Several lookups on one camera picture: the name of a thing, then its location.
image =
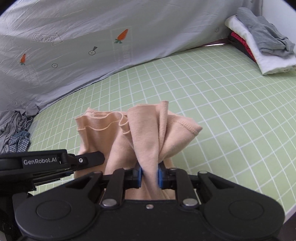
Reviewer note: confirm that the blue plaid garment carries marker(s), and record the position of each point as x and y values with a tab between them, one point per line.
20	143

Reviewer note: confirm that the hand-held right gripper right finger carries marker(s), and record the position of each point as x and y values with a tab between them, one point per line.
160	178

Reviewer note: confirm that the folded red garment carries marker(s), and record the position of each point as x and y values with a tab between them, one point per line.
238	38

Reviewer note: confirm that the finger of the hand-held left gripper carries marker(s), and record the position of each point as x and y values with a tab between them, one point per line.
87	160

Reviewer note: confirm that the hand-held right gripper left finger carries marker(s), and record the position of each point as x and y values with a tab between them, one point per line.
138	177

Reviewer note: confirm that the beige garment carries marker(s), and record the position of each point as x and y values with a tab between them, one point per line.
143	139

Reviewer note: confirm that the folded black garment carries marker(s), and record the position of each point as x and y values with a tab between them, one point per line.
239	47

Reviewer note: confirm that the carrot printed grey sheet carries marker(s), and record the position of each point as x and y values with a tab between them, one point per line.
92	23

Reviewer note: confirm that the folded white garment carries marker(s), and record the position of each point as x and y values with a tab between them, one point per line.
266	62

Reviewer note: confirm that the folded grey garment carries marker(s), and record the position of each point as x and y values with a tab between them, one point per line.
261	30

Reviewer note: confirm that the green grid mat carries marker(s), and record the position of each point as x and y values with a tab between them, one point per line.
231	115

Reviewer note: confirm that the crumpled grey garment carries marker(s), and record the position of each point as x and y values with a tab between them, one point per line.
7	129

